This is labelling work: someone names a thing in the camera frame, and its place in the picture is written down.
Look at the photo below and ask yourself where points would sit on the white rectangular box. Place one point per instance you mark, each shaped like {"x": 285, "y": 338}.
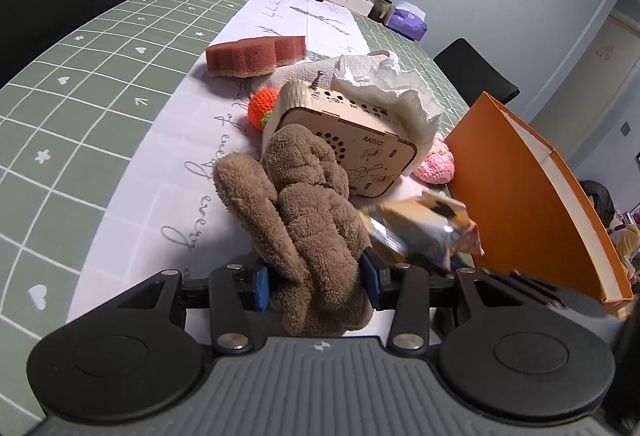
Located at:
{"x": 345, "y": 0}

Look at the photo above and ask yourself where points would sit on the brown plush toy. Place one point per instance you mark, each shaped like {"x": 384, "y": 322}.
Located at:
{"x": 300, "y": 216}

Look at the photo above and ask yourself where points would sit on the white printed table runner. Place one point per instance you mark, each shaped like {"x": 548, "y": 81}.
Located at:
{"x": 200, "y": 156}

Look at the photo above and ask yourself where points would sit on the beige door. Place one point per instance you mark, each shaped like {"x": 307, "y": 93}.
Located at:
{"x": 600, "y": 81}

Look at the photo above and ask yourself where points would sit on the dark round object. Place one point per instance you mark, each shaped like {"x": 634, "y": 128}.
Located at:
{"x": 597, "y": 201}

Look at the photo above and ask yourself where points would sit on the orange cardboard box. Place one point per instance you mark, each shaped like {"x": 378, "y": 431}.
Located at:
{"x": 500, "y": 166}

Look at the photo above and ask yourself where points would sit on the grey beige towel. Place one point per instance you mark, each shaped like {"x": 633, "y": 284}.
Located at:
{"x": 310, "y": 71}

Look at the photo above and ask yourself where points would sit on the dark jar with lid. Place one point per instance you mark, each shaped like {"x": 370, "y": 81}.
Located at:
{"x": 380, "y": 8}

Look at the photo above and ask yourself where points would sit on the green checked tablecloth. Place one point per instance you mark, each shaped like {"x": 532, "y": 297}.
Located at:
{"x": 100, "y": 91}

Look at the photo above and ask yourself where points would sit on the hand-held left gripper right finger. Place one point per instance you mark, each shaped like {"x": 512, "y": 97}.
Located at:
{"x": 370, "y": 287}

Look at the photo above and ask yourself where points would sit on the shiny yellow packet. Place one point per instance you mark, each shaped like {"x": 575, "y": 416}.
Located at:
{"x": 415, "y": 226}

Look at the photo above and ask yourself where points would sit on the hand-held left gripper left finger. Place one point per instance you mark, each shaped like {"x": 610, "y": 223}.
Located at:
{"x": 260, "y": 290}

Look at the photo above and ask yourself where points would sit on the white tissue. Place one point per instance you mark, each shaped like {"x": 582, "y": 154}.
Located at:
{"x": 410, "y": 101}

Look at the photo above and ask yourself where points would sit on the pink crochet toy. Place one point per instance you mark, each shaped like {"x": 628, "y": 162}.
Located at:
{"x": 435, "y": 166}

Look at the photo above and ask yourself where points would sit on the purple tissue pack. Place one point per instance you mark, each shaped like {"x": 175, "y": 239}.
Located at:
{"x": 407, "y": 21}

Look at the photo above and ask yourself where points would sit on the red-brown flower-shaped sponge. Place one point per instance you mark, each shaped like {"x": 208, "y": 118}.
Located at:
{"x": 250, "y": 56}

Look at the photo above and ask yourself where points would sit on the wooden radio box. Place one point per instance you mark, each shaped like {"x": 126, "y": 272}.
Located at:
{"x": 370, "y": 151}

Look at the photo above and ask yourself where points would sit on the wall switch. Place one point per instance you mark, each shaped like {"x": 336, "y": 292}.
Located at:
{"x": 625, "y": 129}

